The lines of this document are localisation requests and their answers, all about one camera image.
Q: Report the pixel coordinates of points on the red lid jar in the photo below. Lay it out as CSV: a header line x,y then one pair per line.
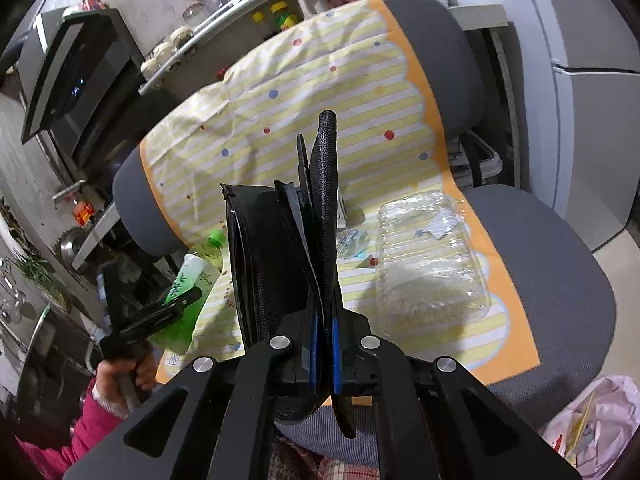
x,y
221,74

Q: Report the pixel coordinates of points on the yellow striped plastic mat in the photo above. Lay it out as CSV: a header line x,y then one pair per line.
x,y
325,60

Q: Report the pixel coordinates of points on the white plastic crate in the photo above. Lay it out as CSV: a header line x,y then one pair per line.
x,y
492,160

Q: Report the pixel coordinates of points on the curved glass shelf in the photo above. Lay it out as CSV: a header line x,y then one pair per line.
x,y
225,10

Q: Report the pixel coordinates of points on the black microwave oven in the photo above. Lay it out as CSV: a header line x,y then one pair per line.
x,y
80,75

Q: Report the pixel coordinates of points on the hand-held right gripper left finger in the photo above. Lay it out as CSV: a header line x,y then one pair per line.
x,y
314,355

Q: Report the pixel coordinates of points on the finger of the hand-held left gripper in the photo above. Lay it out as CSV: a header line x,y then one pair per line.
x,y
185,297

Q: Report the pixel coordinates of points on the green label bottle yellow cap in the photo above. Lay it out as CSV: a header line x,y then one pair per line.
x,y
285,17

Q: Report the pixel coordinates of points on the metal bowl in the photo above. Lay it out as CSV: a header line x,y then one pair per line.
x,y
77,247

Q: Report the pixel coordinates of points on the dark bottle with yellow cap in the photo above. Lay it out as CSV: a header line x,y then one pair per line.
x,y
258,17

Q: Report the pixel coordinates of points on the green plastic drink bottle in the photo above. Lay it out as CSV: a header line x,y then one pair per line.
x,y
197,270

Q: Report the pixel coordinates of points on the pink plastic bag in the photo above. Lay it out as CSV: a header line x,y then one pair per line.
x,y
610,410

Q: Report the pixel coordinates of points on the grey office chair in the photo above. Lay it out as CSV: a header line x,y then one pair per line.
x,y
550,285

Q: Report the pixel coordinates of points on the black leather wallet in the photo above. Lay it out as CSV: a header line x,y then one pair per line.
x,y
265,270

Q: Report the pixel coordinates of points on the person's left hand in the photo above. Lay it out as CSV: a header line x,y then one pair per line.
x,y
112,375

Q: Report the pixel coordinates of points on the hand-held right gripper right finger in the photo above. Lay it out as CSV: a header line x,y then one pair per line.
x,y
336,355

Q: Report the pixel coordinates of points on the red label bottle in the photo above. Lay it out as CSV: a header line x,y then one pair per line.
x,y
85,212

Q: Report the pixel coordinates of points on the green potted plant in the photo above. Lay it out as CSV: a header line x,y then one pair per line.
x,y
42,280

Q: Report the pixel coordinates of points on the clear plastic clamshell container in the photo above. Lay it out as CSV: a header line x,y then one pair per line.
x,y
430,260

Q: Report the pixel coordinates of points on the glass jar with white lid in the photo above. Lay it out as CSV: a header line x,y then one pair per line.
x,y
164,52
181,36
150,69

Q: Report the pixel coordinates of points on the person's left forearm pink sleeve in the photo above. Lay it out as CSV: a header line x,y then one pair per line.
x,y
60,440

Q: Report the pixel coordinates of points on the grey refrigerator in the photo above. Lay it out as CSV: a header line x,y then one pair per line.
x,y
590,135

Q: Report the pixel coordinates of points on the person's plaid trouser leg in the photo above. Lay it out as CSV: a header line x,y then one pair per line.
x,y
310,465

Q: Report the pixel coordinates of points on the white plastic jug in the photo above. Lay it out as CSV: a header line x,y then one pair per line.
x,y
310,2

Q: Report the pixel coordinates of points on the white counter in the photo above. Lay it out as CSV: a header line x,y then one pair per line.
x,y
480,17

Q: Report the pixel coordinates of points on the printed paper wrapper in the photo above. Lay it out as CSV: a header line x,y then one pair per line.
x,y
352,245

